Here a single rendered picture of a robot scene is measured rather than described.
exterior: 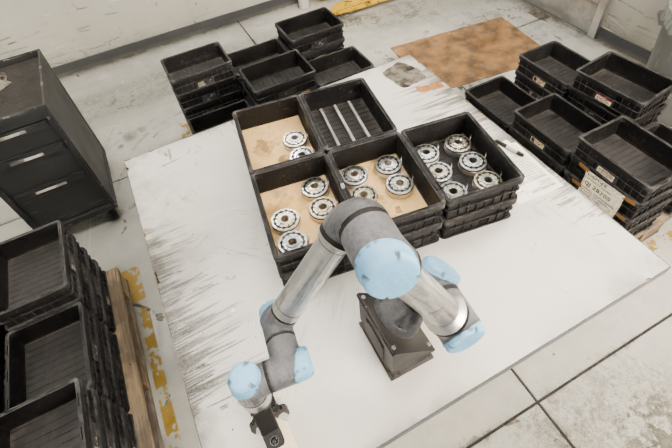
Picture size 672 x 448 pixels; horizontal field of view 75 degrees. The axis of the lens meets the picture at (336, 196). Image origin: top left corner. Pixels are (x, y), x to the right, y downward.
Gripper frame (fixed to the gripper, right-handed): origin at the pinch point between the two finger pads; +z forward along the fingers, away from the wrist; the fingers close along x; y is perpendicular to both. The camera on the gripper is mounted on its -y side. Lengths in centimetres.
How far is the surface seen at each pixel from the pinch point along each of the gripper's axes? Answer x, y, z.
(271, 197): -31, 71, -9
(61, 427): 67, 45, 25
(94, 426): 56, 38, 24
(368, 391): -28.1, -4.0, 4.3
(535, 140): -176, 69, 34
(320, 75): -111, 194, 36
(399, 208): -69, 41, -9
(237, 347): 1.6, 29.2, 4.3
